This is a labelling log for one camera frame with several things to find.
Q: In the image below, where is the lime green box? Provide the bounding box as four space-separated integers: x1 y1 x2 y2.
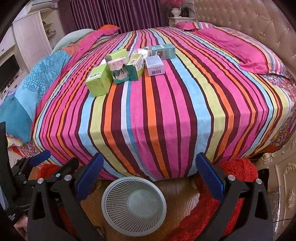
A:
85 64 113 97

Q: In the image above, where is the white lavender barcode box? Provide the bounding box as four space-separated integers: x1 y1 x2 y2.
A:
145 55 165 77

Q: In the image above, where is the white box Korean red text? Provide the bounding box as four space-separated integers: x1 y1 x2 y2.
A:
129 48 152 59

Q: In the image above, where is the teal rectangular box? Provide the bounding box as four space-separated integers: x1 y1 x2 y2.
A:
150 44 176 60

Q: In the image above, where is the white mesh trash basket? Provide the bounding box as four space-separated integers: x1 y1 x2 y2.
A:
101 177 167 237

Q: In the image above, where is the person's left hand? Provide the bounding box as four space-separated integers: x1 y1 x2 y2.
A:
14 215 28 240

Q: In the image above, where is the blue patterned quilt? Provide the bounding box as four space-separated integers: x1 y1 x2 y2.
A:
1 50 72 144

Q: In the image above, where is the red fluffy rug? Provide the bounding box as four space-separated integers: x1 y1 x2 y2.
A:
36 158 258 240

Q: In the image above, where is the black television screen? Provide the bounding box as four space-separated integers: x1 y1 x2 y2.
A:
0 55 20 91

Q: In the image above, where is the colourful striped bed sheet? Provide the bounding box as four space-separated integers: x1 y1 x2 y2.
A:
32 27 295 181

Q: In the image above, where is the green white patterned box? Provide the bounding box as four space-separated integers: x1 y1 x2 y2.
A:
107 57 130 85

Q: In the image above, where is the green yellow small box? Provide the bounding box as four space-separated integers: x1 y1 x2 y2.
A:
126 54 144 81

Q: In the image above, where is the white wardrobe cabinet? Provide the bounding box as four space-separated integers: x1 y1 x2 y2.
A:
12 8 65 70

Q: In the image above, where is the green box behind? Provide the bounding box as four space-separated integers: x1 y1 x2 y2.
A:
104 49 130 62

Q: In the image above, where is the pale green pillow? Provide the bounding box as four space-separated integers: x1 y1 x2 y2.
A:
51 29 94 54

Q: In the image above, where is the purple curtain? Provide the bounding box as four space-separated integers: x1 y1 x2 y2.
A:
57 0 171 34

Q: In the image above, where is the pink pillow near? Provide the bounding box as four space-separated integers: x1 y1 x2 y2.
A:
196 27 287 77

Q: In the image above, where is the white nightstand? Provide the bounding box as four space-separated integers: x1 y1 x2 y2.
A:
169 17 196 27

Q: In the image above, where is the pink striped pillow far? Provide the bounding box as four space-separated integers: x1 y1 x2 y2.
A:
174 21 215 32

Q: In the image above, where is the white vase with flowers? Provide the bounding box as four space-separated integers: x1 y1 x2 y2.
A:
159 0 194 18

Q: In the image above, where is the beige tufted headboard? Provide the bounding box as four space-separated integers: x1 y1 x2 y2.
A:
194 1 295 77

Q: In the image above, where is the ornate cream bed frame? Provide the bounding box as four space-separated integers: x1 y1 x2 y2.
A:
255 137 295 240

